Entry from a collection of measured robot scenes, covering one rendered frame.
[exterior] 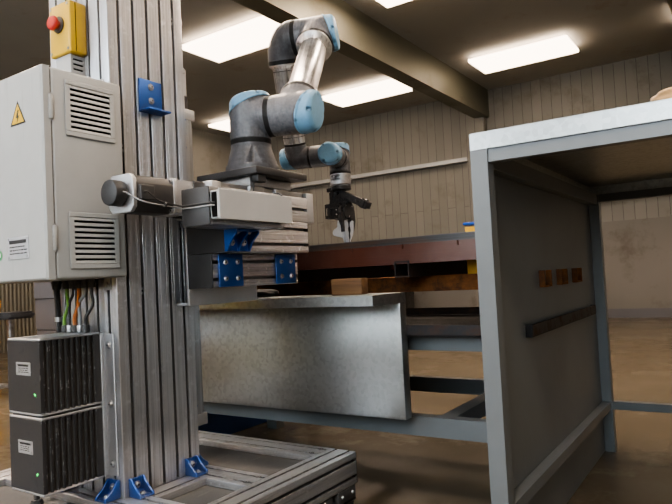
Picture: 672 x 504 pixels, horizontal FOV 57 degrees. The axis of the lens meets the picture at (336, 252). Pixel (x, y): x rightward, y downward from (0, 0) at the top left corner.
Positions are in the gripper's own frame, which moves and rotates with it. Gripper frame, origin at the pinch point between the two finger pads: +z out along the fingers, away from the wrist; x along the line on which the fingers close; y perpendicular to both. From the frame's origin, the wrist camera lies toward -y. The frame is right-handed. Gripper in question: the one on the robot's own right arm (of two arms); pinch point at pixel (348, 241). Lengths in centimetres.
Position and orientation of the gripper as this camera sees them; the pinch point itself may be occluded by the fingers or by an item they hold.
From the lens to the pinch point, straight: 221.3
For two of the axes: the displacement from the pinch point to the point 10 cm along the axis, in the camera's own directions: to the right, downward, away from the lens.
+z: 0.5, 10.0, -0.4
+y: -8.3, 0.6, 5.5
